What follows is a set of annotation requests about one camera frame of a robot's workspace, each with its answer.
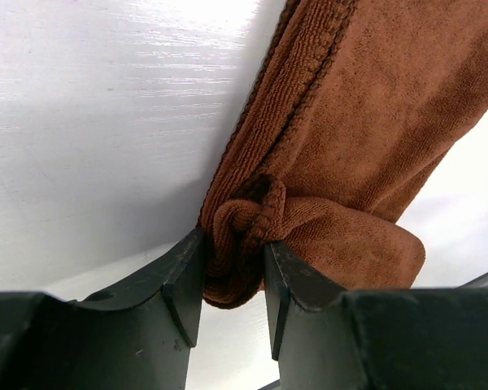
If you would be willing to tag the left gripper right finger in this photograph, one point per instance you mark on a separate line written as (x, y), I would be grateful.
(370, 337)

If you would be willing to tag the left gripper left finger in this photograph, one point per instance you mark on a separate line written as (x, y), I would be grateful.
(134, 334)

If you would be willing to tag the brown microfiber towel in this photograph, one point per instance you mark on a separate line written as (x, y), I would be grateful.
(356, 104)

